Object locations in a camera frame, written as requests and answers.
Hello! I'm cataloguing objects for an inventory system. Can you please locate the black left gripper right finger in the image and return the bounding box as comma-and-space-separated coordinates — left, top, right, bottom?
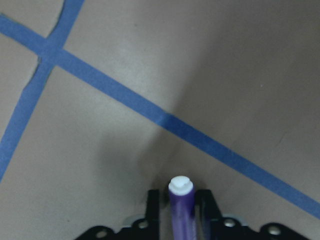
195, 189, 307, 240

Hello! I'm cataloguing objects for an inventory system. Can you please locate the purple marker pen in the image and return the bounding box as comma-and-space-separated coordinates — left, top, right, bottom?
168, 175, 197, 240

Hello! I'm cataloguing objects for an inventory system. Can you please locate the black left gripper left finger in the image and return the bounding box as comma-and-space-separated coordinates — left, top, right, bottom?
77, 189, 160, 240

